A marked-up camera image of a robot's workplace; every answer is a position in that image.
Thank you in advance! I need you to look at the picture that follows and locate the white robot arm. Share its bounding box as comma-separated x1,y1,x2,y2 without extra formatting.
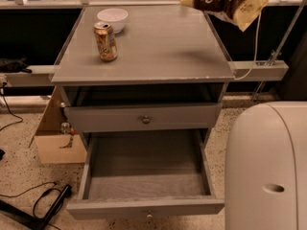
224,102,307,230

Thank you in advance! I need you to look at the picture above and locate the thin black cable left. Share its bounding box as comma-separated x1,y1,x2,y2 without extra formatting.
0,81,24,132

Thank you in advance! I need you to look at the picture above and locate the round metal lower knob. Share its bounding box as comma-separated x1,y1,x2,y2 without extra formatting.
146,211,153,218

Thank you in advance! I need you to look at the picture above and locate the closed grey upper drawer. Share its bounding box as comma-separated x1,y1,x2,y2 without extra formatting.
65,103,222,132

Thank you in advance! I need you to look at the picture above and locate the open grey middle drawer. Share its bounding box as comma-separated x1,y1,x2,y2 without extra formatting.
67,129,224,219

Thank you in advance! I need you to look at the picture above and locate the round metal knob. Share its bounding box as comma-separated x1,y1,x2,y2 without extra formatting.
146,211,153,218
142,116,151,125

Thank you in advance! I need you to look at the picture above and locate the round metal upper knob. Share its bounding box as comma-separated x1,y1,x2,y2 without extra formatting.
142,116,151,125

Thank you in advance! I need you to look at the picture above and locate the small glass bottle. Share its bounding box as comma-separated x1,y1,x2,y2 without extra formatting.
60,122,70,135

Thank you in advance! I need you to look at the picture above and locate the grey metal rail frame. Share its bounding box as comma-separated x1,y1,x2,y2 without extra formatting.
0,0,307,88

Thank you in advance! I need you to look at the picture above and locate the cardboard box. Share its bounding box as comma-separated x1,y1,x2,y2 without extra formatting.
34,88,86,164

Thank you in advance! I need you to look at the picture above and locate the white bowl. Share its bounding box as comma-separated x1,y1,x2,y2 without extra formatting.
97,8,129,33

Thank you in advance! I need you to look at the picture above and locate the black stand base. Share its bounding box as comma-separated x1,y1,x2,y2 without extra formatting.
0,184,72,230

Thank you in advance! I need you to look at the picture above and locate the black cable on floor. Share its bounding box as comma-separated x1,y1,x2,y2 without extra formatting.
0,181,73,230

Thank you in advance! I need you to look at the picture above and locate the black cloth on rail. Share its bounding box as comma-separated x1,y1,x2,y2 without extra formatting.
0,58,32,74

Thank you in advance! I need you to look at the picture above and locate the orange soda can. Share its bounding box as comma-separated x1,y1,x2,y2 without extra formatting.
93,21,117,61

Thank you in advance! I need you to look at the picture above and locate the white cable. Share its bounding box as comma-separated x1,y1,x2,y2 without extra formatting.
233,11,262,81

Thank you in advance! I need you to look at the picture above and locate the brown chip bag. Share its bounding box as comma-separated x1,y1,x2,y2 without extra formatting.
180,0,270,32

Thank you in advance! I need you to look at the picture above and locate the grey cabinet with counter top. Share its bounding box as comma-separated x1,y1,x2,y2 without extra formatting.
52,5,233,133

